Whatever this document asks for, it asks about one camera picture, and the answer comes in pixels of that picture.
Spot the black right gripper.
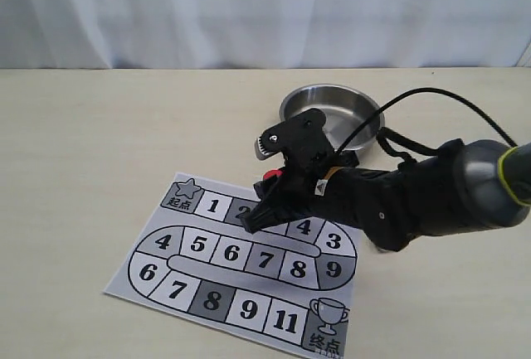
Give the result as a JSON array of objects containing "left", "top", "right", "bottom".
[{"left": 241, "top": 155, "right": 344, "bottom": 233}]

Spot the red cylinder game piece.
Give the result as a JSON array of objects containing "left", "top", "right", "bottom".
[{"left": 262, "top": 169, "right": 283, "bottom": 183}]

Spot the stainless steel round bowl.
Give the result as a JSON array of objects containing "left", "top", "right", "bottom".
[{"left": 279, "top": 84, "right": 379, "bottom": 149}]

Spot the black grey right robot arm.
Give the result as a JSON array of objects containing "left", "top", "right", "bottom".
[{"left": 242, "top": 139, "right": 530, "bottom": 252}]

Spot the printed paper game board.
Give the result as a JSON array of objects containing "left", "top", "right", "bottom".
[{"left": 105, "top": 172, "right": 358, "bottom": 358}]

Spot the white curtain backdrop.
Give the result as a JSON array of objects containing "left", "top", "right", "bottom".
[{"left": 1, "top": 0, "right": 530, "bottom": 69}]

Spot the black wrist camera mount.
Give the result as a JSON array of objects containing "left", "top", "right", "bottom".
[{"left": 255, "top": 108, "right": 334, "bottom": 172}]

